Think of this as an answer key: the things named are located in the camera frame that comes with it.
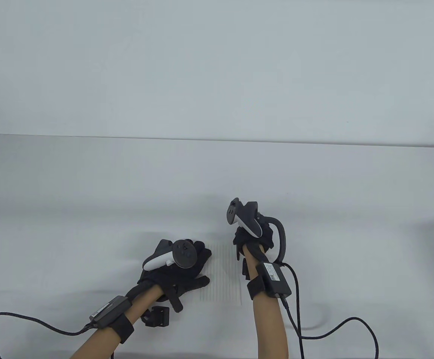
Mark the white lined paper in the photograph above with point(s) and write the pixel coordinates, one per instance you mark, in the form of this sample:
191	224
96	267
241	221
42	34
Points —
222	276

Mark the person's right forearm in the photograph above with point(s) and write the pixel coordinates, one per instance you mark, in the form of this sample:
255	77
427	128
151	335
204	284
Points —
271	329

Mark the person's right hand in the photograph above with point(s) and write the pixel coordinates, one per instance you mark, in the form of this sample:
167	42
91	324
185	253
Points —
263	239

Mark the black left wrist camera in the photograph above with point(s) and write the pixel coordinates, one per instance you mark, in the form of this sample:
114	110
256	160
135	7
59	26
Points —
159	317

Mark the person's left hand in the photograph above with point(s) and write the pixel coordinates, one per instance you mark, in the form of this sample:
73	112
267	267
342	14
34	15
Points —
176	276

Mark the black wrist sensor box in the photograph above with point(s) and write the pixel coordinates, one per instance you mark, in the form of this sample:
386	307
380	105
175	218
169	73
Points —
277	278
110	311

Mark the black right wrist sensor box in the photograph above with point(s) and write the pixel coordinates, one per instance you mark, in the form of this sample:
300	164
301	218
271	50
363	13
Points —
277	278

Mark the black left wrist sensor box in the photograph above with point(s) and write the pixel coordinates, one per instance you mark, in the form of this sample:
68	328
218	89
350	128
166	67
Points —
110	311

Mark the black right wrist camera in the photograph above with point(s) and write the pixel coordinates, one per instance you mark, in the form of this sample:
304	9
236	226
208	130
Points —
246	269

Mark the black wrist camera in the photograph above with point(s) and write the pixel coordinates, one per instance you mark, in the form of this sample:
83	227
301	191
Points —
159	317
246	269

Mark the person's left forearm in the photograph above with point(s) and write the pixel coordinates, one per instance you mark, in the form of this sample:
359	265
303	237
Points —
142	310

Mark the white and black left controller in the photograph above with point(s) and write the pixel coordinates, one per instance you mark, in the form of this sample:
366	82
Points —
172	256

